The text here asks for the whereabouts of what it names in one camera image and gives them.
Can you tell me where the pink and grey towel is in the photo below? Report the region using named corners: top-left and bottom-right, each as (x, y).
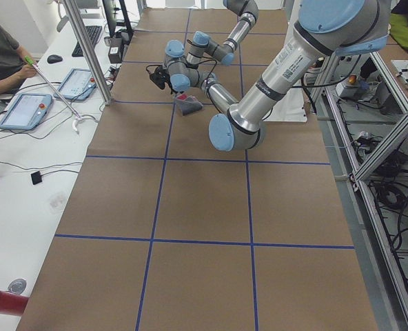
top-left (175, 94), bottom-right (203, 116)

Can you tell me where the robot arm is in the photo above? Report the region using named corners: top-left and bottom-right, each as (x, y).
top-left (185, 1), bottom-right (259, 68)
top-left (161, 0), bottom-right (391, 152)

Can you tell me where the reacher grabber tool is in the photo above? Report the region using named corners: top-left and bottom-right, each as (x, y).
top-left (23, 55), bottom-right (97, 134)

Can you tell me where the black power box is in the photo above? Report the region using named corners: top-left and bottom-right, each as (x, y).
top-left (108, 37), bottom-right (124, 64)

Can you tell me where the far teach pendant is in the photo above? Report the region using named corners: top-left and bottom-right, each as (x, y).
top-left (58, 68), bottom-right (96, 101)

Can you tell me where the teach pendant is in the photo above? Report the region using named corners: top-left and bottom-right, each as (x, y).
top-left (0, 93), bottom-right (53, 130)
top-left (58, 68), bottom-right (96, 101)

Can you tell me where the small black square pad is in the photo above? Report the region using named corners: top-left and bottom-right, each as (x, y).
top-left (30, 170), bottom-right (43, 185)

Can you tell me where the grey emergency stop box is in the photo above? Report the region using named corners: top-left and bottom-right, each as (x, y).
top-left (336, 74), bottom-right (369, 99)

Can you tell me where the black keyboard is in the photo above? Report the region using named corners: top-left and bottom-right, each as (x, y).
top-left (71, 25), bottom-right (103, 58)

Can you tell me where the near teach pendant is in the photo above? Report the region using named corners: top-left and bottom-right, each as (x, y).
top-left (0, 93), bottom-right (53, 130)

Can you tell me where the black computer mouse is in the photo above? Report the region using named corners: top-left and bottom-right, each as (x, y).
top-left (47, 54), bottom-right (63, 64)

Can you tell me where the seated person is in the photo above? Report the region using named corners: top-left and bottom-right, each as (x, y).
top-left (0, 25), bottom-right (37, 94)

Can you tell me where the red cylinder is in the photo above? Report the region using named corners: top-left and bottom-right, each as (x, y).
top-left (0, 290), bottom-right (29, 316)

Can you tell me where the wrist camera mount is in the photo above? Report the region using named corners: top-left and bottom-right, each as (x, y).
top-left (145, 64), bottom-right (172, 90)

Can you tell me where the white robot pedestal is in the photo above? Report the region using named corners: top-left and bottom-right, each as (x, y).
top-left (262, 34), bottom-right (310, 123)

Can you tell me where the aluminium frame post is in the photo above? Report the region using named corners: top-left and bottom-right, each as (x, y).
top-left (63, 0), bottom-right (112, 106)

